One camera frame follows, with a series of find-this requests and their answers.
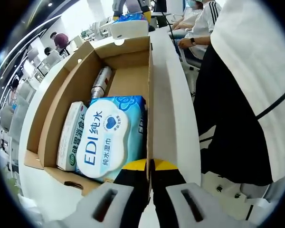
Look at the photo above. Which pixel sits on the black desk monitor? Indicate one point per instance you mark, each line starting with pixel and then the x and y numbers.
pixel 160 6

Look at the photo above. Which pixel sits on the green potted plant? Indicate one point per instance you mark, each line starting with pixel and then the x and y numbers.
pixel 13 187

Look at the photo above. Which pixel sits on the person in white shirt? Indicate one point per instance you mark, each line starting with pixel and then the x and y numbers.
pixel 251 47

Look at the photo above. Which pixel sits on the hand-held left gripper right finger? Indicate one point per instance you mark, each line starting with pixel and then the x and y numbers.
pixel 171 190

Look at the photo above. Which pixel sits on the person's black trousers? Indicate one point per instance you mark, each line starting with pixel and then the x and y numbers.
pixel 228 118

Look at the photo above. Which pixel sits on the brown cardboard shoe box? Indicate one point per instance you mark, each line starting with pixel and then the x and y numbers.
pixel 130 83

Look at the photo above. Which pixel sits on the white office chair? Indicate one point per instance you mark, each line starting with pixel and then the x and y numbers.
pixel 192 59

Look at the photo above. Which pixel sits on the white chair base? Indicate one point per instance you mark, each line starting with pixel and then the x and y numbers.
pixel 230 185

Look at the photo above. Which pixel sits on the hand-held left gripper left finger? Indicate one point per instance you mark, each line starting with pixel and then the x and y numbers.
pixel 126 190

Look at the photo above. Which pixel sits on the black computer mouse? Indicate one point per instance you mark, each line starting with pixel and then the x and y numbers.
pixel 152 28

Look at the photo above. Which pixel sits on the blue wet wipes pack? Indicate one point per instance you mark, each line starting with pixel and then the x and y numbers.
pixel 109 137

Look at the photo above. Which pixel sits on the white medicine box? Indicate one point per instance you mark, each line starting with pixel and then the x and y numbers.
pixel 69 135

